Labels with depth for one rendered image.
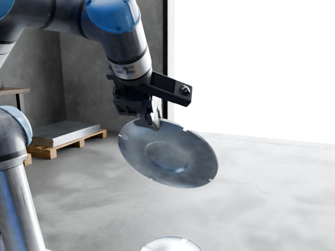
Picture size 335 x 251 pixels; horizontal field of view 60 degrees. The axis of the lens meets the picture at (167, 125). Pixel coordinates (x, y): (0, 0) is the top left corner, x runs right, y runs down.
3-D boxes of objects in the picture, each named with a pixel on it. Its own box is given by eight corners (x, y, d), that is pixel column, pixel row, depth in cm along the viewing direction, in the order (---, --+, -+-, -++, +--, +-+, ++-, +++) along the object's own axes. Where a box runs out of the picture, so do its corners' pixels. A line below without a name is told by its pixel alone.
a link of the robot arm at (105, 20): (100, -27, 46) (144, -17, 43) (119, 29, 55) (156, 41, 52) (68, 1, 43) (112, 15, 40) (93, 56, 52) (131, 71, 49)
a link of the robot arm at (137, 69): (150, 35, 53) (142, 67, 49) (155, 54, 57) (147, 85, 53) (111, 36, 55) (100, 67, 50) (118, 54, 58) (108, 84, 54)
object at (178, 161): (109, 159, 90) (110, 157, 91) (191, 199, 92) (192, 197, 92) (131, 101, 68) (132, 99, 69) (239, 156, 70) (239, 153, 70)
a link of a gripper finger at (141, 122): (139, 128, 73) (130, 105, 66) (162, 129, 72) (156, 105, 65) (136, 138, 72) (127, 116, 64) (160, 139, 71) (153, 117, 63)
